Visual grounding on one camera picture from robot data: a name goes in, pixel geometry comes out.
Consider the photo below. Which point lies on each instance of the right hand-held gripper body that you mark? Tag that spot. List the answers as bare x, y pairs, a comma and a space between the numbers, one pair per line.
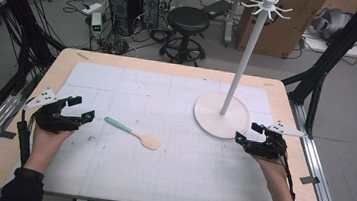
268, 148

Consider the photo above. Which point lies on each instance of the black round stool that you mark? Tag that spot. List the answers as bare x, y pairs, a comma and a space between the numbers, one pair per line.
188, 21

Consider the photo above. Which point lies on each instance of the white metal stand leg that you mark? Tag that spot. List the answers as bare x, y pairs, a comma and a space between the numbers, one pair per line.
230, 22

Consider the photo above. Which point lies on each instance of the person's left hand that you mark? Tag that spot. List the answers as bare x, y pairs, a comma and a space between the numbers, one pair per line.
47, 147

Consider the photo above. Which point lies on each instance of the white power strip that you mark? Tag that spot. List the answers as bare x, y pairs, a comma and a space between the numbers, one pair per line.
91, 8

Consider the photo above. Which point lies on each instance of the person's right hand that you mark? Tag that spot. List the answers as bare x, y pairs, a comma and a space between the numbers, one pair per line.
274, 177

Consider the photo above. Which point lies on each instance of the large black computer tower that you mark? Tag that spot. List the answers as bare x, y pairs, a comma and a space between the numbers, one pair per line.
124, 7

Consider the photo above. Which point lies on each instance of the grey tape piece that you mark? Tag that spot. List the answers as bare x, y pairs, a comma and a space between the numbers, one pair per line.
310, 180
4, 134

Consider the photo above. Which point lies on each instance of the white flat board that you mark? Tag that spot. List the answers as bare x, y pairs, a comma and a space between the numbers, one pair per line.
339, 47

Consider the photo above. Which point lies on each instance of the small power supply unit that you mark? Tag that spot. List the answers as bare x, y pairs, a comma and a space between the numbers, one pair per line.
96, 24

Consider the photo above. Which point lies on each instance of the grey silver bag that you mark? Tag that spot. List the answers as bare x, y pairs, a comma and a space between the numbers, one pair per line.
332, 22

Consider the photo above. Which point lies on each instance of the white grid mat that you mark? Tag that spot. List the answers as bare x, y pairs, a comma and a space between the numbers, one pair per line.
162, 139

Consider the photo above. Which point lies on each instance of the black metal frame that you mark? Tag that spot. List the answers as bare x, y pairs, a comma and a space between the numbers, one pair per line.
324, 69
25, 40

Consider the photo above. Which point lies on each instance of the brown cardboard box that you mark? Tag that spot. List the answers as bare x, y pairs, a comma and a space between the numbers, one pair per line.
284, 28

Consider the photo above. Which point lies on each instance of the white rack with hooks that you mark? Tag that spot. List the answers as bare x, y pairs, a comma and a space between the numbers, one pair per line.
223, 117

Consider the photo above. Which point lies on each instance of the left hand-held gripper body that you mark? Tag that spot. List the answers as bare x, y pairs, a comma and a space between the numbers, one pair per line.
51, 120

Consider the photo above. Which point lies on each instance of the slim black computer tower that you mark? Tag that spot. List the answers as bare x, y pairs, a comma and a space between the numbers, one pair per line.
150, 5

